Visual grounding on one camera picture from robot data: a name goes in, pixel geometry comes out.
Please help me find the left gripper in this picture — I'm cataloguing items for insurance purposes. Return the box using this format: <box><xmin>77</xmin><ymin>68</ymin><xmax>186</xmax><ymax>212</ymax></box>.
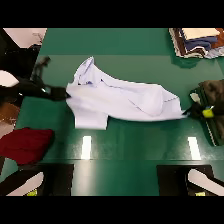
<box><xmin>46</xmin><ymin>85</ymin><xmax>71</xmax><ymax>102</ymax></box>

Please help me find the dark green garment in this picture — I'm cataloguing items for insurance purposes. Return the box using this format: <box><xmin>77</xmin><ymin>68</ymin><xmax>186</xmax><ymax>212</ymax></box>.
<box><xmin>189</xmin><ymin>86</ymin><xmax>224</xmax><ymax>148</ymax></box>

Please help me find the red garment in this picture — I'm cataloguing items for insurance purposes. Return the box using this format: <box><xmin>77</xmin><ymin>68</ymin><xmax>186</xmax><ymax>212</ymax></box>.
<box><xmin>0</xmin><ymin>127</ymin><xmax>56</xmax><ymax>166</ymax></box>

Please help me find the orange-brown garment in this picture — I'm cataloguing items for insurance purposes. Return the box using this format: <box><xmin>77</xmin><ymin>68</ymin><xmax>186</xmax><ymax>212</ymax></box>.
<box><xmin>214</xmin><ymin>27</ymin><xmax>224</xmax><ymax>49</ymax></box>

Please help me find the cream garment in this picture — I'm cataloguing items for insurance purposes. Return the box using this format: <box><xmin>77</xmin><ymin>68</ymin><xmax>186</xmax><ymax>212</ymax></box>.
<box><xmin>180</xmin><ymin>27</ymin><xmax>222</xmax><ymax>40</ymax></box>

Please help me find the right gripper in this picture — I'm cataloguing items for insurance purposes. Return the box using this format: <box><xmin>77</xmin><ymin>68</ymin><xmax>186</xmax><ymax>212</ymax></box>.
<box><xmin>186</xmin><ymin>103</ymin><xmax>205</xmax><ymax>119</ymax></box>

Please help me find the blue garment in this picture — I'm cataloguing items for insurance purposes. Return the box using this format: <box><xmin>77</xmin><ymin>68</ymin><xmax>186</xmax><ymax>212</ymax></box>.
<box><xmin>184</xmin><ymin>35</ymin><xmax>220</xmax><ymax>52</ymax></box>

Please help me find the dark brown garment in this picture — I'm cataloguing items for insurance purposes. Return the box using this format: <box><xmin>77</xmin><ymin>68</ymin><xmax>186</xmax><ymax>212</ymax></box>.
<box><xmin>199</xmin><ymin>79</ymin><xmax>224</xmax><ymax>105</ymax></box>

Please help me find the white shirt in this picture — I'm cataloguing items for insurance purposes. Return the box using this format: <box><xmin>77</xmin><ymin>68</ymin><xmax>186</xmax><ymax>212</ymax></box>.
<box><xmin>65</xmin><ymin>56</ymin><xmax>188</xmax><ymax>131</ymax></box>

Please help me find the heap of clothes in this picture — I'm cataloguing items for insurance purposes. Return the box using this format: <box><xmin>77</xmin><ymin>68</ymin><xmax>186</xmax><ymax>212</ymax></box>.
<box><xmin>168</xmin><ymin>27</ymin><xmax>224</xmax><ymax>60</ymax></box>

